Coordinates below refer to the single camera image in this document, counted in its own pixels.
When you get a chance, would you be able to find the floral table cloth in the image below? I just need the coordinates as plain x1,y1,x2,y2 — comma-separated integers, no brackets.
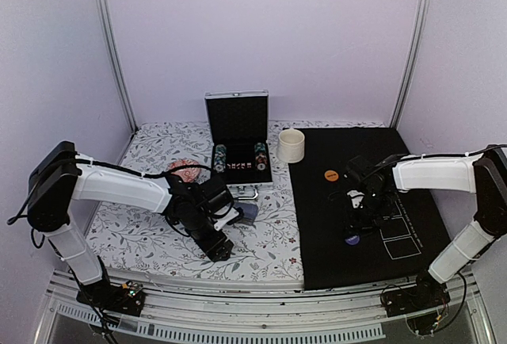
86,122,303,285

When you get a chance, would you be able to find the white ceramic cup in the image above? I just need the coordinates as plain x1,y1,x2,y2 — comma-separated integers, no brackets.
276,128,305,163

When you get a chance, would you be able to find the purple small blind button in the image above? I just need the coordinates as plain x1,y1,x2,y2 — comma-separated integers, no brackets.
344,234,360,246

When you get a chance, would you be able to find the orange big blind button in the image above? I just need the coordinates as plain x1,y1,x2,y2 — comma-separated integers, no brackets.
324,170,339,182

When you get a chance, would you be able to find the red patterned bowl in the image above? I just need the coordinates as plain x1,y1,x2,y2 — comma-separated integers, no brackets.
166,159,207,182

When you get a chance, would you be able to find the aluminium poker chip case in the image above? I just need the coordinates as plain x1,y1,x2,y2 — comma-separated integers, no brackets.
204,90,273,201

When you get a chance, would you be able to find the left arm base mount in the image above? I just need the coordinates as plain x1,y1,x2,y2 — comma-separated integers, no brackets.
76,270,146,317

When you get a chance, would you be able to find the blue playing card deck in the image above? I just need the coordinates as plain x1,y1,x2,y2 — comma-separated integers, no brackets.
234,202,258,226

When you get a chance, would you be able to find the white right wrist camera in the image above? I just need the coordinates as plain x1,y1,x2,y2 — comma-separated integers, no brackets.
346,189,364,209

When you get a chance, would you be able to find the red black chip stack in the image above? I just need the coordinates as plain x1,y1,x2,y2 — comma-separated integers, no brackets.
254,143,268,171

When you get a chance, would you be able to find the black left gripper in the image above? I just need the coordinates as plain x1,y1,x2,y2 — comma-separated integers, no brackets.
185,208,234,263

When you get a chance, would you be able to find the black poker mat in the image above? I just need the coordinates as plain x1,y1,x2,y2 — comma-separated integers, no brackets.
289,128,451,290

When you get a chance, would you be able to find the right aluminium frame post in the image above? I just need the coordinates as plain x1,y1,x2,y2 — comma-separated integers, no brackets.
389,0,431,128

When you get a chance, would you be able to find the aluminium frame post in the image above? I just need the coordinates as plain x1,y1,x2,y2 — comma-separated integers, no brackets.
96,0,139,135
389,0,431,128

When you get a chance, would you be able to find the blue green chip stack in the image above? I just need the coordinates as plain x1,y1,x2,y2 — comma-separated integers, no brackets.
213,144,227,173

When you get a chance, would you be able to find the left aluminium frame post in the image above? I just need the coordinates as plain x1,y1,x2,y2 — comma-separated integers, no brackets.
96,0,139,135

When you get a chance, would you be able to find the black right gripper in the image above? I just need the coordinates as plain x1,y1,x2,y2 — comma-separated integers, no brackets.
343,189,392,239

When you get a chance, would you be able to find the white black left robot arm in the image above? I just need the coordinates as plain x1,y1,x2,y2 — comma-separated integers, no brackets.
7,141,243,308

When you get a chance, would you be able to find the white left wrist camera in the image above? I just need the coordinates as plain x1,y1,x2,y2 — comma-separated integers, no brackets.
213,207,243,231

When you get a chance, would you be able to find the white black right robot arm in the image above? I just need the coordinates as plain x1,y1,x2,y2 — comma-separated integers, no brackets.
344,143,506,309

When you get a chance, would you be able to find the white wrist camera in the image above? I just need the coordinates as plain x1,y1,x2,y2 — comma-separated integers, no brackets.
213,207,243,231
346,189,364,209

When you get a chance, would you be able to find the row of red dice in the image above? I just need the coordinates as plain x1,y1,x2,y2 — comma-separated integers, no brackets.
226,162,254,170

